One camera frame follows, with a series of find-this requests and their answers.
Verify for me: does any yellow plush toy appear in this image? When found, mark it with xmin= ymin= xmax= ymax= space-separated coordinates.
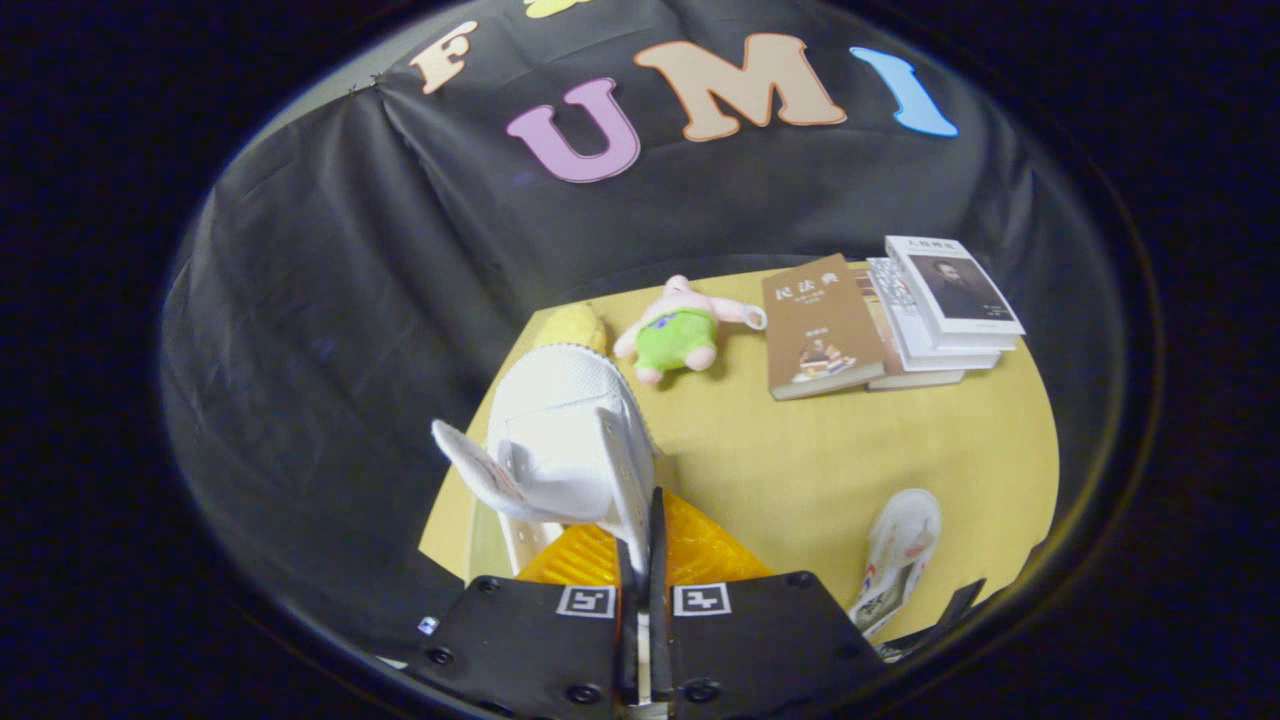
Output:
xmin=535 ymin=303 xmax=608 ymax=356

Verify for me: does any white portrait cover book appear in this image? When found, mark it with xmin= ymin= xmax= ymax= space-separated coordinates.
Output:
xmin=885 ymin=235 xmax=1026 ymax=351

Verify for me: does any white canvas shoe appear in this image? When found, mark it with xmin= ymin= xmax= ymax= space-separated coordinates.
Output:
xmin=432 ymin=343 xmax=661 ymax=579
xmin=848 ymin=488 xmax=943 ymax=641

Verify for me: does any pink and green plush toy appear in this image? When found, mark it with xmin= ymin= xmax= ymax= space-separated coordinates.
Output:
xmin=612 ymin=275 xmax=768 ymax=386

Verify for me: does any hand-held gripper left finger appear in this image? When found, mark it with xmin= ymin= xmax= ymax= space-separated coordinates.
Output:
xmin=405 ymin=520 xmax=641 ymax=720

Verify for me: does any tan cover book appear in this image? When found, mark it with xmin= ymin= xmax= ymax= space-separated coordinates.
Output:
xmin=850 ymin=265 xmax=966 ymax=391

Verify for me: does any white patterned cover book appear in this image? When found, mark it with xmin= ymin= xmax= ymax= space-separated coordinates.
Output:
xmin=866 ymin=257 xmax=1001 ymax=373

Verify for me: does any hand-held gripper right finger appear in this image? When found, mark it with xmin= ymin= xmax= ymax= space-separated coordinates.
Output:
xmin=648 ymin=487 xmax=886 ymax=720

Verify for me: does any brown cover book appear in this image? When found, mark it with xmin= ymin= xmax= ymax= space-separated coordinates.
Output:
xmin=762 ymin=253 xmax=886 ymax=401

